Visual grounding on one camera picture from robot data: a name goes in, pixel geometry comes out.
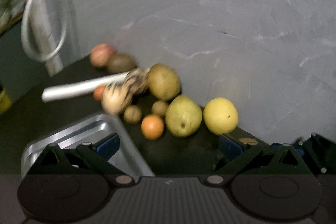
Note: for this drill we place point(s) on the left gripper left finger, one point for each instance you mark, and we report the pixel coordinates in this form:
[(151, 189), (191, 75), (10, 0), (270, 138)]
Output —
[(86, 158)]

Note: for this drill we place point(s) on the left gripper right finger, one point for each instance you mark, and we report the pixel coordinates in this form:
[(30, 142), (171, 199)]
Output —
[(254, 157)]

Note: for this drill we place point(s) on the yellow grapefruit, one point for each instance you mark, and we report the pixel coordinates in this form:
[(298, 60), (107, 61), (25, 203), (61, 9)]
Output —
[(220, 116)]

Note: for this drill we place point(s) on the small brown kiwi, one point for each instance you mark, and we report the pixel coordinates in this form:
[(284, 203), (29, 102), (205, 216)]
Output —
[(132, 114), (160, 108)]

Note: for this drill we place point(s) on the small orange tangerine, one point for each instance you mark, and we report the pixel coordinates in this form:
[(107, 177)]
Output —
[(97, 94)]

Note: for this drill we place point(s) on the striped pepino melon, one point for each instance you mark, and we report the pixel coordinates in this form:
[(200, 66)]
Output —
[(136, 80), (116, 98)]

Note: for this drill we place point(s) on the green-yellow pear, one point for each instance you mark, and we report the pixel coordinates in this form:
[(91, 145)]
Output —
[(183, 116)]

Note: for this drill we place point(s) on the brown-yellow mango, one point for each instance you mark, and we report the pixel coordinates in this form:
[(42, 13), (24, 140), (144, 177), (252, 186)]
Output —
[(163, 82)]

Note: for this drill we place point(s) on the silver metal tray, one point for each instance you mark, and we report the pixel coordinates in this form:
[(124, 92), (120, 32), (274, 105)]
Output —
[(98, 127)]

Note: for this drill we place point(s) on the white cylindrical tube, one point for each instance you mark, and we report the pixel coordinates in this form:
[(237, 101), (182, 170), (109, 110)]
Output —
[(62, 92)]

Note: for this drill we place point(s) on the yellow plastic canister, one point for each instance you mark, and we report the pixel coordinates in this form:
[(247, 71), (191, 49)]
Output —
[(5, 101)]

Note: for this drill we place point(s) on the red apple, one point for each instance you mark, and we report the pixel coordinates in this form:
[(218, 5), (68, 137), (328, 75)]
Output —
[(100, 55)]

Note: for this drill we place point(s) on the brown kiwi by wall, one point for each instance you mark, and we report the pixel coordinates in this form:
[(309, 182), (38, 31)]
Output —
[(120, 62)]

